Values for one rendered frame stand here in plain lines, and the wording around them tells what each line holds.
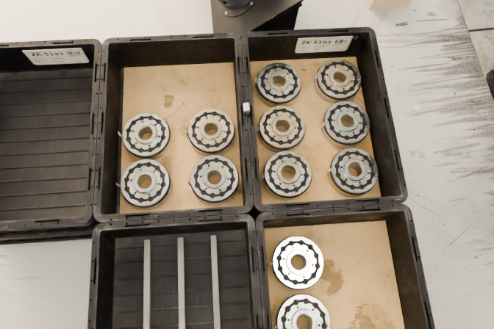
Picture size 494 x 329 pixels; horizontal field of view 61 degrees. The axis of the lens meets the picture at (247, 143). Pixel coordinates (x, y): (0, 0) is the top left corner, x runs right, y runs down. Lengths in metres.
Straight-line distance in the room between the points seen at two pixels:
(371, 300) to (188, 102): 0.58
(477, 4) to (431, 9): 1.11
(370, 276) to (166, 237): 0.42
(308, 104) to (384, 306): 0.46
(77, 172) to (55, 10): 0.56
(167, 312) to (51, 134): 0.46
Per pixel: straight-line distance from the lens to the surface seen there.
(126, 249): 0.92
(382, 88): 0.93
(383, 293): 0.93
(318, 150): 0.95
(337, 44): 1.01
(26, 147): 1.04
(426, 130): 1.20
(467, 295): 1.15
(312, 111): 0.98
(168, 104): 0.98
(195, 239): 0.89
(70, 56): 1.03
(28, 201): 1.00
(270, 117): 0.93
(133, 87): 1.02
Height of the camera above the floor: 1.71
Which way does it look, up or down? 70 degrees down
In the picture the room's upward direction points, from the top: 5 degrees clockwise
